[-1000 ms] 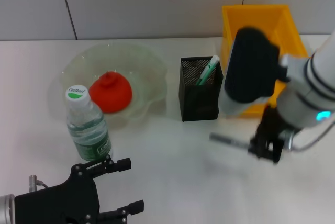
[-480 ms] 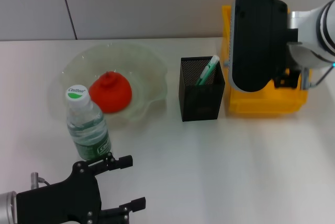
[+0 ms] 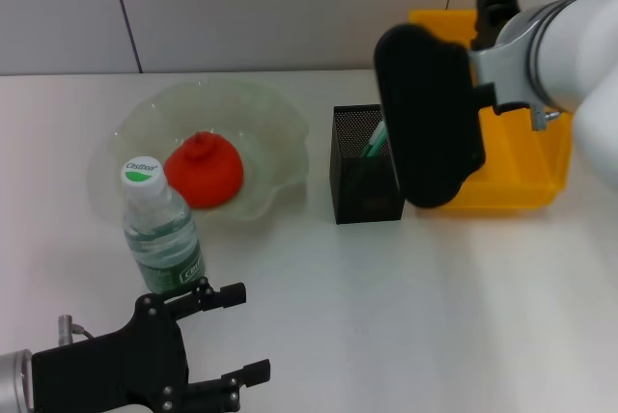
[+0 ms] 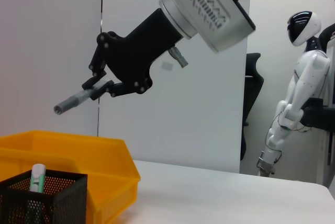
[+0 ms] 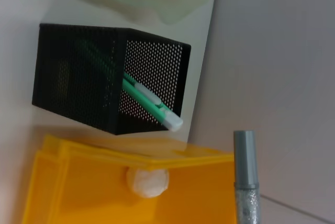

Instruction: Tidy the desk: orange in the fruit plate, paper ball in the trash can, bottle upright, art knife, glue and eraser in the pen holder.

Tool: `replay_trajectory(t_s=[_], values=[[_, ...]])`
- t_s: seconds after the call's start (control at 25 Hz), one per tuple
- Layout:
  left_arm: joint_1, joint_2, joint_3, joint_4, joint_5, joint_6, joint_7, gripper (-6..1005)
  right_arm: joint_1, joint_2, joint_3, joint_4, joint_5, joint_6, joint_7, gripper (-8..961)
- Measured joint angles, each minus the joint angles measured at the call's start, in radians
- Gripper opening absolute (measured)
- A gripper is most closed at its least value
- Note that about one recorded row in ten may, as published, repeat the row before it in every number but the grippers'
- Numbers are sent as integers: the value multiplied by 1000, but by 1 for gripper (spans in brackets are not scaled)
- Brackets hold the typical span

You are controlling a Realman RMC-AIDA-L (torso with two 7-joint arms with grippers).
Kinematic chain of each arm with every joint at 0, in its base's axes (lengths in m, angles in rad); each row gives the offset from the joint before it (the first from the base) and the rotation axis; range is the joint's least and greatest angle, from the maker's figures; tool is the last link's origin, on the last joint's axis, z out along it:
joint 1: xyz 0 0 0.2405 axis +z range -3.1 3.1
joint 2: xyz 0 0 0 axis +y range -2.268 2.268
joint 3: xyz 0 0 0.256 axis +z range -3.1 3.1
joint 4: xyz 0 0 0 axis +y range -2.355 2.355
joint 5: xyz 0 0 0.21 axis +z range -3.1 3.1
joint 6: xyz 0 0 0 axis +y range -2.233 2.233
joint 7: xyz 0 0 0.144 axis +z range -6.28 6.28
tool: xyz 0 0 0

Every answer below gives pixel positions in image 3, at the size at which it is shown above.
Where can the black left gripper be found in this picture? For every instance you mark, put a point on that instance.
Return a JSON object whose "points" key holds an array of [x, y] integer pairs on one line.
{"points": [[111, 365]]}

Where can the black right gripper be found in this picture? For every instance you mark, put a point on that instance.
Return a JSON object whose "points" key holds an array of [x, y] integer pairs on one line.
{"points": [[495, 12]]}

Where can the clear bottle with green label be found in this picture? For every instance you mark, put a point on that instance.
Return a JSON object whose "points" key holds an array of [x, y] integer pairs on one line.
{"points": [[161, 239]]}

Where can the red-orange toy fruit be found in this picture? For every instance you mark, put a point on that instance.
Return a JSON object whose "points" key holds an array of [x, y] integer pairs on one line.
{"points": [[203, 176]]}

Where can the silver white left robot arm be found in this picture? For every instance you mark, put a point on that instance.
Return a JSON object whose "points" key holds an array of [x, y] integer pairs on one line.
{"points": [[14, 379]]}

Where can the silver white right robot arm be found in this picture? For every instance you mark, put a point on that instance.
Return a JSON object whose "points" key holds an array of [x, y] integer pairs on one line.
{"points": [[570, 56]]}

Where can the black mesh pen holder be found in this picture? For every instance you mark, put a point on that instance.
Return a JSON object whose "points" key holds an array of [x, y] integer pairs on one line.
{"points": [[362, 186]]}

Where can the wavy green glass fruit plate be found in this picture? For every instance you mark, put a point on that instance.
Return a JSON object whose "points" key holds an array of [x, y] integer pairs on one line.
{"points": [[275, 143]]}

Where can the yellow plastic bin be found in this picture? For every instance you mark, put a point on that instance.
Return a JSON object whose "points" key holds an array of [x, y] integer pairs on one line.
{"points": [[521, 167]]}

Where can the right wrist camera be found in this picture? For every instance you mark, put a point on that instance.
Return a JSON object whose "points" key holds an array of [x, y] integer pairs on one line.
{"points": [[429, 118]]}

